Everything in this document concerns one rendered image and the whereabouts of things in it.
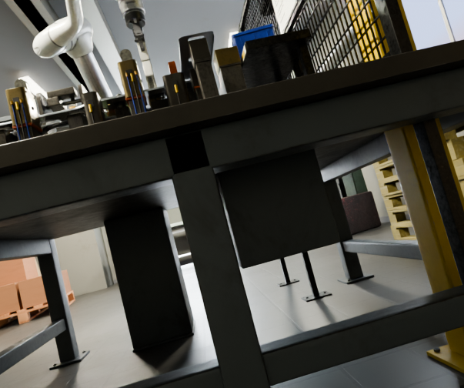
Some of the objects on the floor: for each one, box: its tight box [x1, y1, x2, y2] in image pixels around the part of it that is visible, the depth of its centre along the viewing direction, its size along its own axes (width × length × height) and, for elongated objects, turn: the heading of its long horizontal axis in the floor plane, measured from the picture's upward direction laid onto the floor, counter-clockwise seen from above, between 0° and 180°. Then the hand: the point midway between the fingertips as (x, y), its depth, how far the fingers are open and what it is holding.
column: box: [104, 207, 195, 353], centre depth 208 cm, size 31×31×66 cm
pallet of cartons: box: [0, 257, 75, 334], centre depth 529 cm, size 143×109×83 cm
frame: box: [0, 60, 464, 388], centre depth 141 cm, size 256×161×66 cm, turn 24°
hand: (146, 65), depth 145 cm, fingers open, 12 cm apart
